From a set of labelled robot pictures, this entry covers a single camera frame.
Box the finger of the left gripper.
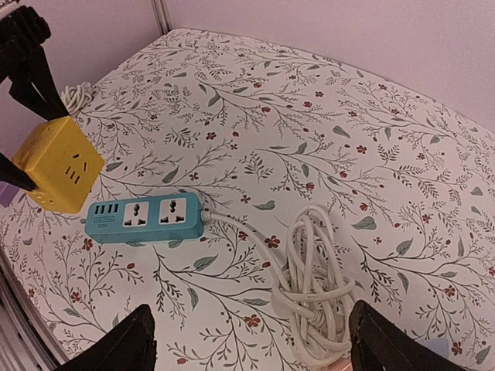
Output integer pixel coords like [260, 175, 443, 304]
[0, 154, 36, 192]

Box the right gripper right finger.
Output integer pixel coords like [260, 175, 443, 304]
[349, 300, 462, 371]

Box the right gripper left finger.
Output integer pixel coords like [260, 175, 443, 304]
[58, 304, 157, 371]

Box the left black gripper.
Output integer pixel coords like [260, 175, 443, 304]
[1, 7, 68, 116]

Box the yellow cube socket adapter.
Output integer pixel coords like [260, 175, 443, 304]
[13, 116, 104, 214]

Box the teal power strip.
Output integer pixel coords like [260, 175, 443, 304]
[84, 192, 204, 247]

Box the pink plug adapter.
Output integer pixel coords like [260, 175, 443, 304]
[326, 358, 353, 371]

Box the light blue plug adapter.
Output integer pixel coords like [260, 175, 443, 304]
[419, 338, 449, 359]

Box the purple power strip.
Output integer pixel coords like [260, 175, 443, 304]
[0, 182, 20, 207]

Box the floral tablecloth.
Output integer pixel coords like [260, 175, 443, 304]
[1, 29, 494, 370]

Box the purple strip white cord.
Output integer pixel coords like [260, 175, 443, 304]
[60, 81, 96, 114]

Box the white coiled cord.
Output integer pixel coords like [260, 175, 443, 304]
[200, 204, 359, 368]

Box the aluminium front rail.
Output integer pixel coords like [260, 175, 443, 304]
[1, 254, 69, 370]

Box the left aluminium post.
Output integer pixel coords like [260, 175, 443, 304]
[151, 0, 172, 35]

